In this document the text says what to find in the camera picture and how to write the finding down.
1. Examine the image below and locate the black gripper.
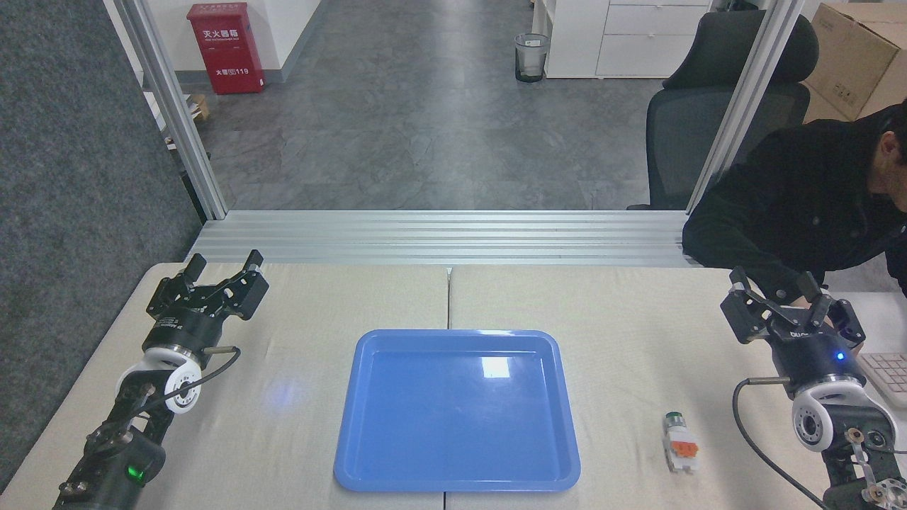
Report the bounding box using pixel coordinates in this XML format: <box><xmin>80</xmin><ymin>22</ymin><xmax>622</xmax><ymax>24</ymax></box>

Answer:
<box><xmin>144</xmin><ymin>249</ymin><xmax>271</xmax><ymax>354</ymax></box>
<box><xmin>720</xmin><ymin>266</ymin><xmax>867</xmax><ymax>390</ymax></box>

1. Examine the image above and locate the white orange switch part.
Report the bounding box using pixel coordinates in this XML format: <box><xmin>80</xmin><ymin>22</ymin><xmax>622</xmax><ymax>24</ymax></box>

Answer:
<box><xmin>663</xmin><ymin>411</ymin><xmax>704</xmax><ymax>475</ymax></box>

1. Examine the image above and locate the blue plastic tray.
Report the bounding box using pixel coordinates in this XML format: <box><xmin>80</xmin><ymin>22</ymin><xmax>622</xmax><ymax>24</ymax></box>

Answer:
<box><xmin>333</xmin><ymin>329</ymin><xmax>582</xmax><ymax>494</ymax></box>

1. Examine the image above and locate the person's hand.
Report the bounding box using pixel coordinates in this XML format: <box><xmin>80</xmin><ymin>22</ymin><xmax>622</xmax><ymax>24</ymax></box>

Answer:
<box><xmin>792</xmin><ymin>294</ymin><xmax>864</xmax><ymax>357</ymax></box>

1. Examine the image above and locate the white keyboard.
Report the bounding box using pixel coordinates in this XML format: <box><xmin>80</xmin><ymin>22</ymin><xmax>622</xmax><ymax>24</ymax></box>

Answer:
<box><xmin>857</xmin><ymin>352</ymin><xmax>907</xmax><ymax>410</ymax></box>

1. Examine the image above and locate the person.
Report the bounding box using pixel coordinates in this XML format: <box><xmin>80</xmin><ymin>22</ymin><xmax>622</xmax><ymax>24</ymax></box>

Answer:
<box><xmin>682</xmin><ymin>99</ymin><xmax>907</xmax><ymax>302</ymax></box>

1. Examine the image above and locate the grey felt partition panel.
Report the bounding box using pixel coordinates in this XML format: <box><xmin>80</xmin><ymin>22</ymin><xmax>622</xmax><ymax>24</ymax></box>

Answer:
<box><xmin>0</xmin><ymin>0</ymin><xmax>207</xmax><ymax>491</ymax></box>

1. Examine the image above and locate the black office chair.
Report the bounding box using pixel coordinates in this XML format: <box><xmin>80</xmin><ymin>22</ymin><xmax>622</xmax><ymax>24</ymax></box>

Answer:
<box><xmin>627</xmin><ymin>10</ymin><xmax>821</xmax><ymax>212</ymax></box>

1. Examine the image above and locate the red fire extinguisher box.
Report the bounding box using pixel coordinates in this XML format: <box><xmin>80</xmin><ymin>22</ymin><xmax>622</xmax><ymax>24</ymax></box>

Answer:
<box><xmin>186</xmin><ymin>2</ymin><xmax>266</xmax><ymax>96</ymax></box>

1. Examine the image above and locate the brown cardboard box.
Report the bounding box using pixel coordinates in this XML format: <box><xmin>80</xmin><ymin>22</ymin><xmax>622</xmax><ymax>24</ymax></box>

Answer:
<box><xmin>802</xmin><ymin>2</ymin><xmax>907</xmax><ymax>123</ymax></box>

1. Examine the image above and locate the white drawer cabinet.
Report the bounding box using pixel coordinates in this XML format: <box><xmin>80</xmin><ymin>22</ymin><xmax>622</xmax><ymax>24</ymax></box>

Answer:
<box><xmin>544</xmin><ymin>0</ymin><xmax>714</xmax><ymax>79</ymax></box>

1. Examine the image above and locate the grey mesh waste bin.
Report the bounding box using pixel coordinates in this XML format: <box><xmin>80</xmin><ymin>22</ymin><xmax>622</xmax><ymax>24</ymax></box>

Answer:
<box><xmin>514</xmin><ymin>33</ymin><xmax>551</xmax><ymax>84</ymax></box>

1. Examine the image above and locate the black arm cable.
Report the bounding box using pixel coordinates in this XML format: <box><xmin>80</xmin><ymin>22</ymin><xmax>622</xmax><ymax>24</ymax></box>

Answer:
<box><xmin>113</xmin><ymin>345</ymin><xmax>242</xmax><ymax>426</ymax></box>
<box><xmin>732</xmin><ymin>377</ymin><xmax>831</xmax><ymax>510</ymax></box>

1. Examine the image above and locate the silver aluminium post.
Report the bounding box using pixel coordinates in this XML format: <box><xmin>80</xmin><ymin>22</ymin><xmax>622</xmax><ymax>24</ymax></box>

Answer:
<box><xmin>113</xmin><ymin>0</ymin><xmax>228</xmax><ymax>221</ymax></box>
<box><xmin>685</xmin><ymin>0</ymin><xmax>807</xmax><ymax>213</ymax></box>

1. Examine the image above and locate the silver aluminium frame rail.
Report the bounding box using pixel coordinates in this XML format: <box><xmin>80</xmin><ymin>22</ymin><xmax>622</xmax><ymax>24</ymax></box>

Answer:
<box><xmin>186</xmin><ymin>210</ymin><xmax>701</xmax><ymax>267</ymax></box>

